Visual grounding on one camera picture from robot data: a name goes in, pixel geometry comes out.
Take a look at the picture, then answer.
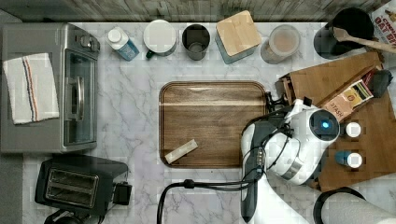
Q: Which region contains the wooden tea bag box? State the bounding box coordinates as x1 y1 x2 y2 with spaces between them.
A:
319 66 382 122

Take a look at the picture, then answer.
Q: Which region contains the dark grey cup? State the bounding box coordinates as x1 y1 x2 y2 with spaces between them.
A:
182 24 210 61

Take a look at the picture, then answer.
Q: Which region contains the white paper towel roll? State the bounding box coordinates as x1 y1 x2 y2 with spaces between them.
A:
320 192 396 224

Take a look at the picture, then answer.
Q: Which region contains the small pale wooden block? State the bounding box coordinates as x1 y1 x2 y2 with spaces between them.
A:
165 139 198 163

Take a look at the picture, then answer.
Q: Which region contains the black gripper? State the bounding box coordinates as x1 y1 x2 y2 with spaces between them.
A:
265 91 292 113

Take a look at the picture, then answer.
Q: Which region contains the white striped towel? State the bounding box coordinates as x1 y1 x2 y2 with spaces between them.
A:
3 53 60 124

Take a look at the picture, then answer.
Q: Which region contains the wooden spoon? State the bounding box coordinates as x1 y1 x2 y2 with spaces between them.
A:
332 27 396 53

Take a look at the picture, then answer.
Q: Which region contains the silver toaster oven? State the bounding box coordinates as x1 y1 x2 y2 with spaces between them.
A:
1 22 100 153

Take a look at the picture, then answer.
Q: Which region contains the black cable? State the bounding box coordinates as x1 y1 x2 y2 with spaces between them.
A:
156 133 292 224

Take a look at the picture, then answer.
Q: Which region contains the black two-slot toaster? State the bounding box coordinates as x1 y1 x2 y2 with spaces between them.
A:
35 154 129 216

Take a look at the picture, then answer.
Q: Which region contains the black toaster plug box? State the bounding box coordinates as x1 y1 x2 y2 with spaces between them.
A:
113 182 132 205

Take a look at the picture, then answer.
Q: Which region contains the blue bottle with white cap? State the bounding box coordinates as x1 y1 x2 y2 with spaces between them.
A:
106 27 139 62

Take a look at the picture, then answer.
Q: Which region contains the teal canister with wooden lid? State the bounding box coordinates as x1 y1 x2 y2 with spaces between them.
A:
215 10 262 64

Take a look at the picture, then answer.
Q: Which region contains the red white cereal box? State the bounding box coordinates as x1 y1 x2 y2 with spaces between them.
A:
370 0 396 45

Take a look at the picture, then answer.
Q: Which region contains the black utensil holder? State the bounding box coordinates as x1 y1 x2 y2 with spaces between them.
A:
313 7 375 61

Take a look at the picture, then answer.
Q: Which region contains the green mug with white lid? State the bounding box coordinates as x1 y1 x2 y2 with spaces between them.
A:
144 20 177 60

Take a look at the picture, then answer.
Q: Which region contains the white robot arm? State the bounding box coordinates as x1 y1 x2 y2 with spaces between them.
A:
240 97 340 224

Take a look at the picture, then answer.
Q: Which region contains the blue spice shaker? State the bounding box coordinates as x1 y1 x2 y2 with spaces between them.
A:
334 150 362 169

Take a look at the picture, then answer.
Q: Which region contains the wooden cutting board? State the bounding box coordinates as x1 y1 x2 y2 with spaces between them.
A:
159 80 267 169

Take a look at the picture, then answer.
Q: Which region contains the grey spice shaker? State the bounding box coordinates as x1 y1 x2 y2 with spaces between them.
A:
340 122 361 138

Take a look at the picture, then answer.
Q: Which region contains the glass jar of cereal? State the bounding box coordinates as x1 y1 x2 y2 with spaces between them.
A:
261 24 301 64

